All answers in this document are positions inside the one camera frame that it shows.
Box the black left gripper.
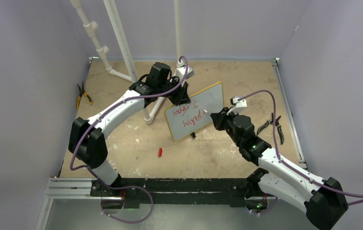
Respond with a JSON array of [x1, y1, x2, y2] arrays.
[[158, 76, 191, 106]]

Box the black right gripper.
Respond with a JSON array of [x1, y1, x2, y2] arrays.
[[211, 107, 243, 147]]

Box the yellow-framed whiteboard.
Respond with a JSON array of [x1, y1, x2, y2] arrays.
[[164, 82, 224, 141]]

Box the red marker cap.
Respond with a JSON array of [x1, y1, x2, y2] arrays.
[[158, 148, 163, 157]]

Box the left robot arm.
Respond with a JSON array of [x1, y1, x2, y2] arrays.
[[68, 60, 195, 196]]

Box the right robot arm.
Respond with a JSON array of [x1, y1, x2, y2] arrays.
[[210, 107, 349, 230]]

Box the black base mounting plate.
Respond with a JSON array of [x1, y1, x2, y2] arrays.
[[90, 178, 264, 208]]

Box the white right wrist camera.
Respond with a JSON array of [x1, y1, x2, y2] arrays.
[[227, 96, 247, 115]]

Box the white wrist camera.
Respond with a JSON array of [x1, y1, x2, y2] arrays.
[[172, 66, 195, 80], [227, 96, 247, 115]]

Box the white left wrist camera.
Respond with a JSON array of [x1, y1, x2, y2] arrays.
[[172, 66, 195, 80]]

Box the black-handled pliers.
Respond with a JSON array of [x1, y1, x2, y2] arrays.
[[257, 115, 285, 146]]

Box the yellow-handled pliers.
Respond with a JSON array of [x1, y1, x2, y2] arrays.
[[76, 81, 93, 110]]

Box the white PVC pipe frame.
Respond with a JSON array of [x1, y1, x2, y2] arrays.
[[71, 0, 189, 125]]

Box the aluminium frame rail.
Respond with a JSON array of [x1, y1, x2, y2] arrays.
[[35, 178, 108, 230]]

